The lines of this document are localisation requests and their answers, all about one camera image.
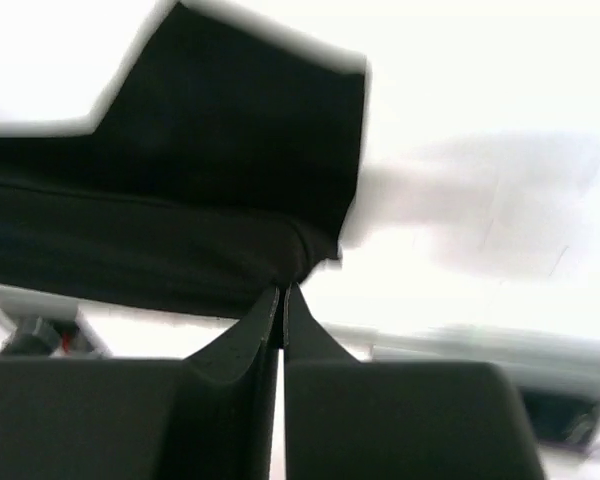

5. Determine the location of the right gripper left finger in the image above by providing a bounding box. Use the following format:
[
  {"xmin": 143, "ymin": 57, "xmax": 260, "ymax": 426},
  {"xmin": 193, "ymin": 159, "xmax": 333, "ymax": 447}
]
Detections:
[{"xmin": 0, "ymin": 288, "xmax": 280, "ymax": 479}]

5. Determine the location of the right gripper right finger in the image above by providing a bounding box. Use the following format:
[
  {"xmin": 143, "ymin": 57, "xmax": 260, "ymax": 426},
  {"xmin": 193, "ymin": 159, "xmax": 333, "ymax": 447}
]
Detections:
[{"xmin": 283, "ymin": 286, "xmax": 544, "ymax": 480}]

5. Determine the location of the front aluminium rail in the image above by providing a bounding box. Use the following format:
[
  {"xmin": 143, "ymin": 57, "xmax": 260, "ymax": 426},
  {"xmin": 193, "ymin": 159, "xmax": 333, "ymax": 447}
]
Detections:
[{"xmin": 326, "ymin": 325, "xmax": 600, "ymax": 374}]

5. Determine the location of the black skirt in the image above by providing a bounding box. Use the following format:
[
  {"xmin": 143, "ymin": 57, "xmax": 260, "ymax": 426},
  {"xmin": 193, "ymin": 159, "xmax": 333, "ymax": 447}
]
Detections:
[{"xmin": 0, "ymin": 2, "xmax": 367, "ymax": 317}]

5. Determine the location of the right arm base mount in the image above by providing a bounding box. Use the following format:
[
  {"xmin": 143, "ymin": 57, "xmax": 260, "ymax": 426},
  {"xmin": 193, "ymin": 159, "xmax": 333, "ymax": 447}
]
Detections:
[{"xmin": 520, "ymin": 389, "xmax": 600, "ymax": 451}]

